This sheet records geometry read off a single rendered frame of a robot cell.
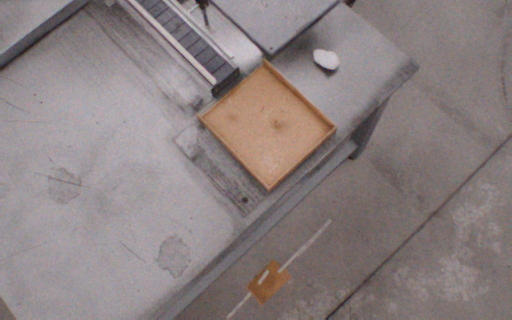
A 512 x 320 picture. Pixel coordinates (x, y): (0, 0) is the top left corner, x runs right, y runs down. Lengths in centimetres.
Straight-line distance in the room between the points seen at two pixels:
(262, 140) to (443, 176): 116
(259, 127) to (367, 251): 97
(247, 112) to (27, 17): 77
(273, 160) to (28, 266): 73
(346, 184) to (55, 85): 129
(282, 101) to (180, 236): 48
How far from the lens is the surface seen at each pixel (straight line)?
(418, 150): 235
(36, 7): 173
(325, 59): 147
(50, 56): 167
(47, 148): 153
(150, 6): 159
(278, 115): 141
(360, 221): 220
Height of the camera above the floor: 213
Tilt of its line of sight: 70 degrees down
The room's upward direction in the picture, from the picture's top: 5 degrees counter-clockwise
